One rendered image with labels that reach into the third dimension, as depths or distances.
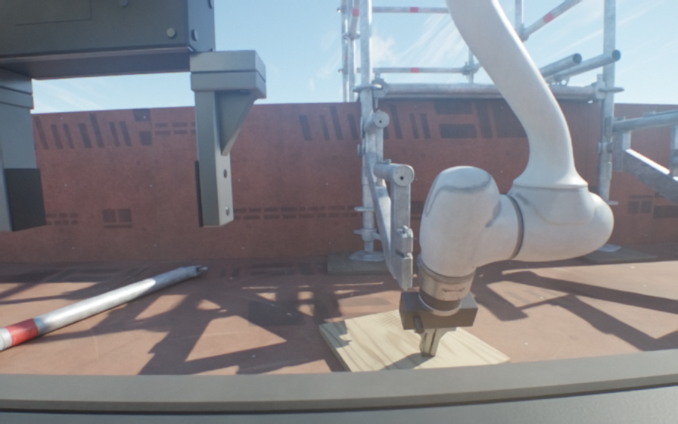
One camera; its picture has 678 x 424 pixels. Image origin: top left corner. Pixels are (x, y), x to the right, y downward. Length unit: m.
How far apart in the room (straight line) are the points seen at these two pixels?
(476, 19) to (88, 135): 1.68
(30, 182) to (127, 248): 1.54
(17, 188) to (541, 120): 0.57
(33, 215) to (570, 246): 0.60
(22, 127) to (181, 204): 1.40
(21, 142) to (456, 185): 0.44
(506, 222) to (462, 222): 0.07
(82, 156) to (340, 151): 1.18
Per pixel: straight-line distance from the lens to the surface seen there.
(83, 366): 0.92
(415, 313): 0.62
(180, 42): 0.22
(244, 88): 0.21
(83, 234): 1.93
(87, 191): 1.89
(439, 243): 0.50
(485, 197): 0.48
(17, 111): 0.30
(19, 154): 0.29
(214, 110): 0.21
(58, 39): 0.25
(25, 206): 0.29
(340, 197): 1.53
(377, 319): 0.89
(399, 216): 0.80
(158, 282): 1.29
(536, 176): 0.56
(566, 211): 0.55
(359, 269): 1.29
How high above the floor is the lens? 0.40
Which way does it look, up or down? 7 degrees down
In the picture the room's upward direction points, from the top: 1 degrees counter-clockwise
